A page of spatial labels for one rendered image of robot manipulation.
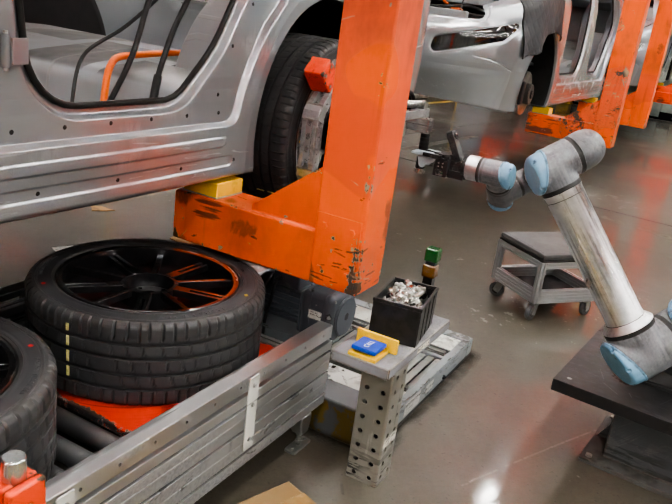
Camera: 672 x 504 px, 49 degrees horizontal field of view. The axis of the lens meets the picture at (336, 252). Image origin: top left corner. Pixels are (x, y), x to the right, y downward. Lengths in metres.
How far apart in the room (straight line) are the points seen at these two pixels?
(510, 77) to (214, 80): 3.26
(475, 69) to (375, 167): 3.13
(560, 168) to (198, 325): 1.08
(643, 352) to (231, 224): 1.26
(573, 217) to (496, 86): 3.05
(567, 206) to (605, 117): 3.90
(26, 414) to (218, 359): 0.60
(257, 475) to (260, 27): 1.35
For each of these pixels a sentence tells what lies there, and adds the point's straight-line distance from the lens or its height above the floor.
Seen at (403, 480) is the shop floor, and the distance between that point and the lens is 2.28.
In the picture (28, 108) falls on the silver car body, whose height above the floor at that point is 0.99.
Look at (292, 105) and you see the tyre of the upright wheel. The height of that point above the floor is 0.97.
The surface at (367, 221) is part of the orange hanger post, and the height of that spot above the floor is 0.75.
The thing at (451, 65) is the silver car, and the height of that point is 1.01.
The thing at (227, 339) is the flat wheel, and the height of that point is 0.43.
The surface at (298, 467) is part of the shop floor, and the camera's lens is 2.26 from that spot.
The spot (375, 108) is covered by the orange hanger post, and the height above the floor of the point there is 1.05.
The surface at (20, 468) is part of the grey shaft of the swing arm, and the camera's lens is 1.32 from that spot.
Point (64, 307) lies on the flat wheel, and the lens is 1.94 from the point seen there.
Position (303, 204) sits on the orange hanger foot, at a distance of 2.14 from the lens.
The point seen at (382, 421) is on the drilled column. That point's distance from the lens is 2.11.
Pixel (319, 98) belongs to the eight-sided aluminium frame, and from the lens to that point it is 2.49.
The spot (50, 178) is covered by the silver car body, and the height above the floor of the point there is 0.83.
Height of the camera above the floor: 1.30
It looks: 19 degrees down
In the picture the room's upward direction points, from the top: 8 degrees clockwise
